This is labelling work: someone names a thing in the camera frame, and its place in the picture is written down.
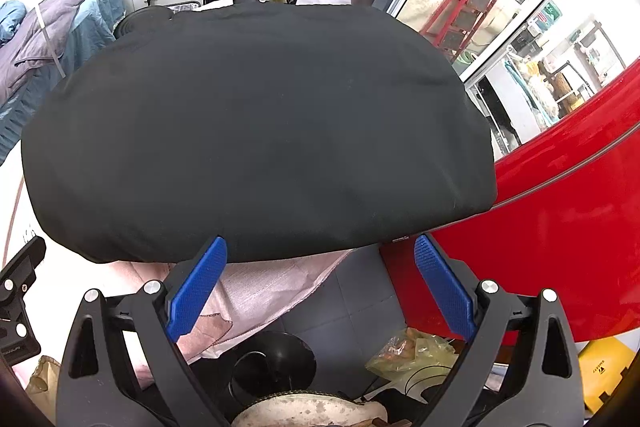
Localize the blue grey quilt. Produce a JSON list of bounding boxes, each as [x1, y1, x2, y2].
[[0, 0, 126, 162]]

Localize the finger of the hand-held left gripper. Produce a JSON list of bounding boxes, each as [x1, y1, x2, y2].
[[0, 237, 47, 309]]

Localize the white basin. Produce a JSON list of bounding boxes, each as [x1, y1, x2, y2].
[[232, 389, 391, 427]]

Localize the black round stool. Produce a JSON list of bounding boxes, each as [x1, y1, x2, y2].
[[116, 6, 173, 40]]

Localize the yellow plastic bag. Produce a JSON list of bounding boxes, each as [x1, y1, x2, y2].
[[365, 327, 458, 380]]

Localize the yellow box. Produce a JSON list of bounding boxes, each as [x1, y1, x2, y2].
[[577, 338, 636, 413]]

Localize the white strap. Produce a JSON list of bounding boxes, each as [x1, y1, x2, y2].
[[34, 4, 68, 80]]

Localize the black round base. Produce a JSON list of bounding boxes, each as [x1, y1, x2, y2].
[[227, 331, 318, 403]]

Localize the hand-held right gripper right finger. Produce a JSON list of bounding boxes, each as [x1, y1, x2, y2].
[[413, 234, 586, 427]]

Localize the black zip-up garment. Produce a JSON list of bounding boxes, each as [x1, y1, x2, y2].
[[21, 0, 498, 265]]

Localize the red cabinet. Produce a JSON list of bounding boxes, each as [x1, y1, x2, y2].
[[380, 57, 640, 348]]

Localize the tan plastic bag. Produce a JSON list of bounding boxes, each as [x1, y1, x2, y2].
[[25, 354, 63, 410]]

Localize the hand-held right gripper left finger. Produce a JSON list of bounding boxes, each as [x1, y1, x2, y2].
[[55, 234, 228, 427]]

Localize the pink polka dot bedsheet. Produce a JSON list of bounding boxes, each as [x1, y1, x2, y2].
[[107, 249, 351, 390]]

